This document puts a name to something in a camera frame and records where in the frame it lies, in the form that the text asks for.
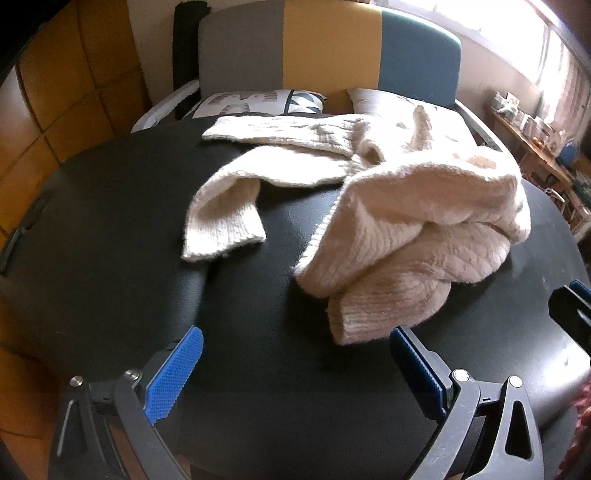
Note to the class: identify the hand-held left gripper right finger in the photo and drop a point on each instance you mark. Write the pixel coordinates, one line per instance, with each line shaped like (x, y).
(418, 374)

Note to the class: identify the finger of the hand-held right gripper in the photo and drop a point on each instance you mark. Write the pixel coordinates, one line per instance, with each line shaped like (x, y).
(570, 309)

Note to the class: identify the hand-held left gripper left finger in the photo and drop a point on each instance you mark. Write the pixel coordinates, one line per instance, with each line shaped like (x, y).
(173, 374)

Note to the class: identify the cream knit sweater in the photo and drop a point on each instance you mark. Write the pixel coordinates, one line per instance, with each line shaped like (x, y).
(392, 207)

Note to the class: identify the person's pink patterned clothing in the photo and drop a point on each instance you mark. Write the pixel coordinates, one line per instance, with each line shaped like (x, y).
(584, 438)

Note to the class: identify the cluttered wooden desk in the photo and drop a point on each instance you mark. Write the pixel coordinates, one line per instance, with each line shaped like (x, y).
(531, 143)

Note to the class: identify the beige patterned curtain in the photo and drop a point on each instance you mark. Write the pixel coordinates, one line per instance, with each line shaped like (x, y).
(572, 87)

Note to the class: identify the deer print pillow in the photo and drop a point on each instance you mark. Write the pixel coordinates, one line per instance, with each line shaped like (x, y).
(385, 99)

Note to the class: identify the triangle print pillow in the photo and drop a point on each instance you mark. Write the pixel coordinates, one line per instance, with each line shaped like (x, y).
(249, 104)

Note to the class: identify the window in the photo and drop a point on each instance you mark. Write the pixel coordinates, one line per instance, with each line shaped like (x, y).
(503, 32)

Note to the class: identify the wooden wardrobe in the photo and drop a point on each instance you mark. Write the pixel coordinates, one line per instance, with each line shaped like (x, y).
(69, 78)

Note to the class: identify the grey yellow teal headboard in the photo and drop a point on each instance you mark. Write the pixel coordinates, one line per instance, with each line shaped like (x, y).
(323, 46)

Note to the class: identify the grey bed frame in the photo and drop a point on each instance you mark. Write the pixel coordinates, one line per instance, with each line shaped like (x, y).
(480, 127)

